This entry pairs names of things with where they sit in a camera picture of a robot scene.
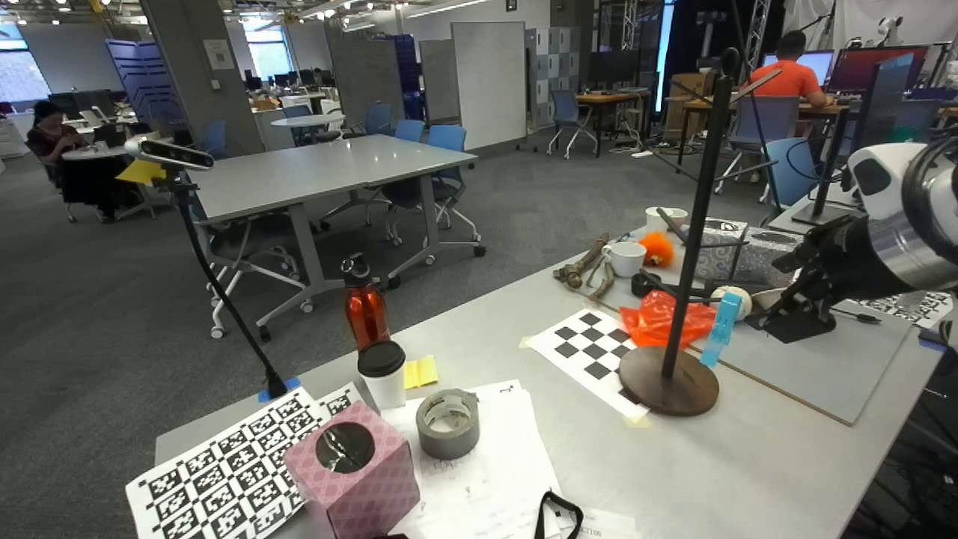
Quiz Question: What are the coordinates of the blue tape piece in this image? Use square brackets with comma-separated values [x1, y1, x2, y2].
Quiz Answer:
[914, 325, 955, 353]
[251, 376, 305, 406]

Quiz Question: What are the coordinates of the small white cup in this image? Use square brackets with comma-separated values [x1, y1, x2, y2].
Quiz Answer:
[640, 203, 696, 238]

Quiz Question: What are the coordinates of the white partition panel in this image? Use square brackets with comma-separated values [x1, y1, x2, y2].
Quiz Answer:
[450, 19, 529, 154]

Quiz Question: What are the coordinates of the small fiducial tag sheet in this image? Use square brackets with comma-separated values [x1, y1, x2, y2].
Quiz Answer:
[848, 287, 955, 335]

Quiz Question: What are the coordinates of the grey mat board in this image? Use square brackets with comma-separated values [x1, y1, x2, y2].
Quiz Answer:
[717, 302, 916, 429]

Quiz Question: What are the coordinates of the brown wooden stick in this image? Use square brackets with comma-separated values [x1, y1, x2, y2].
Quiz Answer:
[582, 262, 621, 305]

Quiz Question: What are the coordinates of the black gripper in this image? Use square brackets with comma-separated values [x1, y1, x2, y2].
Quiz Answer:
[760, 214, 883, 347]

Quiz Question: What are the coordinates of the grey office chair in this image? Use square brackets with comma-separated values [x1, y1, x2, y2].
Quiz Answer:
[712, 93, 791, 199]

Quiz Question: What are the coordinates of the black gooseneck camera pole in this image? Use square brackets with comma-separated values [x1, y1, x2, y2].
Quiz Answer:
[172, 166, 293, 403]

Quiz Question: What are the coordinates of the blue plastic peg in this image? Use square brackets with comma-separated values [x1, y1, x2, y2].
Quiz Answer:
[697, 287, 746, 371]

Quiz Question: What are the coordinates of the grey office table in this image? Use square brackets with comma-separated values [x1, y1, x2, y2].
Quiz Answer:
[190, 132, 483, 341]

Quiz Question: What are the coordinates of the red water bottle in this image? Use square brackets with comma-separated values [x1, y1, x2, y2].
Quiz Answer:
[338, 253, 396, 353]

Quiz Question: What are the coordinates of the seated person at desk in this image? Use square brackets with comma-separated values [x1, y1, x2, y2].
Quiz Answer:
[24, 96, 98, 220]

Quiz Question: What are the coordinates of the white mug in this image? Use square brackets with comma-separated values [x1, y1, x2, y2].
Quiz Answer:
[601, 238, 654, 281]

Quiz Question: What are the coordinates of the brown wooden branch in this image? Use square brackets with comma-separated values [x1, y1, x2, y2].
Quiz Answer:
[552, 235, 610, 295]

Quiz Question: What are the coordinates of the laptop screen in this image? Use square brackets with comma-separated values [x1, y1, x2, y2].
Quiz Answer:
[791, 49, 839, 90]

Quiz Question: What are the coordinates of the checkerboard paper sheet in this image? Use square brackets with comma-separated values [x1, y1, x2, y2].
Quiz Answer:
[522, 308, 655, 423]

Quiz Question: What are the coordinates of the wooden desk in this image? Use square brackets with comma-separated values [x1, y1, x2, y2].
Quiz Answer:
[571, 88, 654, 163]

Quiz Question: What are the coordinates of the grey speckled tissue box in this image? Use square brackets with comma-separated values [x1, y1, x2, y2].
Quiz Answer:
[736, 215, 806, 274]

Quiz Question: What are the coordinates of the yellow sticky note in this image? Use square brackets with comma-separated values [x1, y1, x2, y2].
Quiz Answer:
[399, 353, 443, 392]

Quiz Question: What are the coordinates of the round wooden disc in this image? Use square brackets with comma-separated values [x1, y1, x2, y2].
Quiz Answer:
[618, 46, 746, 420]

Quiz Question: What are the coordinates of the orange plastic bag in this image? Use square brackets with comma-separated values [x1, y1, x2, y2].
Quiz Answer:
[618, 287, 720, 353]

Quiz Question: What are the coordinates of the white cup with black lid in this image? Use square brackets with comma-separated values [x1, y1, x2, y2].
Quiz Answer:
[357, 338, 410, 414]

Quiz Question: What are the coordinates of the large fiducial tag sheet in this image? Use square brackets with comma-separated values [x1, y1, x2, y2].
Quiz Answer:
[122, 385, 369, 539]

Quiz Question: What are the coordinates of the white paper sheet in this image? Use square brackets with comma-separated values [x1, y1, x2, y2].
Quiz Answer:
[383, 379, 562, 539]

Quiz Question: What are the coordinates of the black strap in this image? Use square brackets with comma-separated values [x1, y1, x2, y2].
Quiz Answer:
[532, 489, 591, 539]

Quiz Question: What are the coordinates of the orange fluffy toy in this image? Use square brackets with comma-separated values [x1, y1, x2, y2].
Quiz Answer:
[637, 229, 682, 271]

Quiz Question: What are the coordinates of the grey duct tape roll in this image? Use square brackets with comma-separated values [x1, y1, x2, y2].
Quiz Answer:
[413, 386, 483, 461]

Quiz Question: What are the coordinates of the person in orange shirt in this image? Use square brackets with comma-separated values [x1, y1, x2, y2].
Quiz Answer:
[749, 28, 836, 114]

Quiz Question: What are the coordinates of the ball of white string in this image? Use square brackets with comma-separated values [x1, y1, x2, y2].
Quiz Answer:
[711, 281, 758, 325]

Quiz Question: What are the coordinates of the pink tissue box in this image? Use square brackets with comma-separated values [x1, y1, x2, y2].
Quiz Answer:
[282, 400, 425, 539]

